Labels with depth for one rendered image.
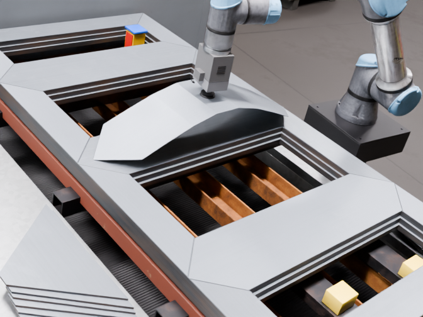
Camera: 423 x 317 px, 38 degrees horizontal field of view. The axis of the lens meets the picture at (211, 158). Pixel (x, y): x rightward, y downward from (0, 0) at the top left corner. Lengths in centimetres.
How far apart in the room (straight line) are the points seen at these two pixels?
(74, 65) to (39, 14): 35
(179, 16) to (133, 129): 113
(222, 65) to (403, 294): 72
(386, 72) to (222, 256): 93
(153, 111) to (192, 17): 112
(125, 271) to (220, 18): 72
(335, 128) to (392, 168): 149
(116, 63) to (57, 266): 87
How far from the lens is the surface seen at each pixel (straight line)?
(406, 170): 368
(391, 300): 141
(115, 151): 157
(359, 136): 216
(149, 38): 232
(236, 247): 138
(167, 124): 161
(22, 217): 156
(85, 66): 201
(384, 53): 197
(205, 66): 164
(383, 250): 168
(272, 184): 193
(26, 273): 137
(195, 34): 277
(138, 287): 169
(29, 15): 228
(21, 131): 182
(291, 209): 154
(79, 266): 138
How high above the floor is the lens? 176
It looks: 33 degrees down
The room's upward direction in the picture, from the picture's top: 13 degrees clockwise
